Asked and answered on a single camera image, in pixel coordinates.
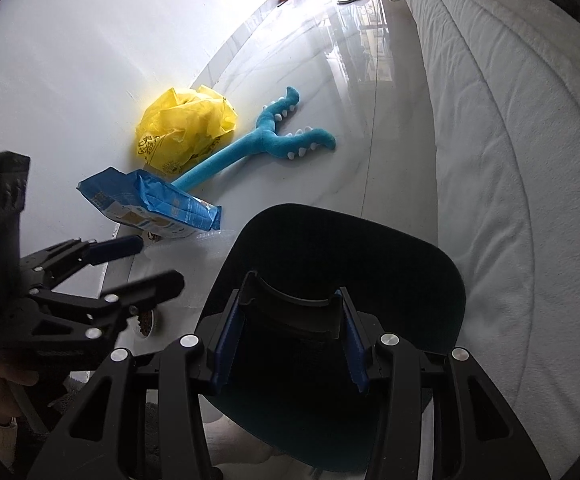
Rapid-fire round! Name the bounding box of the black trash bin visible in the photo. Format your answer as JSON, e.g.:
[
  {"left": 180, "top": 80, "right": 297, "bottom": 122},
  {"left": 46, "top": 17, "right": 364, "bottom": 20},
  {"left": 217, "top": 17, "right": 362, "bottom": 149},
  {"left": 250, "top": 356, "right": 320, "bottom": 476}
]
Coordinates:
[{"left": 203, "top": 204, "right": 466, "bottom": 472}]

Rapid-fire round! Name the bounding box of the blue food bag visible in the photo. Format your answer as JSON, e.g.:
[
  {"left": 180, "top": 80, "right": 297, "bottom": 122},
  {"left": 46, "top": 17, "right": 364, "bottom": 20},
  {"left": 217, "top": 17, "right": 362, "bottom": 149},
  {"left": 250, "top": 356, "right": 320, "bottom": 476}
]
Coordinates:
[{"left": 77, "top": 167, "right": 221, "bottom": 238}]

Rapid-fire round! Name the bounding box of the yellow plastic bag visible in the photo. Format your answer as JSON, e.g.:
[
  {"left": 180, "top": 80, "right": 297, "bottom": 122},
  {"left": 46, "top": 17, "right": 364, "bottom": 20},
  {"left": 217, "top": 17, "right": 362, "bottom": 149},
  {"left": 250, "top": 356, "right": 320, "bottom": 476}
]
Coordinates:
[{"left": 134, "top": 84, "right": 238, "bottom": 176}]

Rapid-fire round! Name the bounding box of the blue plush toy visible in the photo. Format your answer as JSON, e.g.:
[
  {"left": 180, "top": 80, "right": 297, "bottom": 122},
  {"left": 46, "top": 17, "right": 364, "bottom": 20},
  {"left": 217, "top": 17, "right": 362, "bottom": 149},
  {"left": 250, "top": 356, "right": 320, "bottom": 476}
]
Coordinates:
[{"left": 171, "top": 86, "right": 337, "bottom": 192}]

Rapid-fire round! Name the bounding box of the light grey bed cover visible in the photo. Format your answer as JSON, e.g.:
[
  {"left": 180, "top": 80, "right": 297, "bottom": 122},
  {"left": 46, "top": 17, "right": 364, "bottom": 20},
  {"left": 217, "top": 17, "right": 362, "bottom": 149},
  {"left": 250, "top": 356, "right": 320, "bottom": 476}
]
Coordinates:
[{"left": 405, "top": 0, "right": 580, "bottom": 479}]

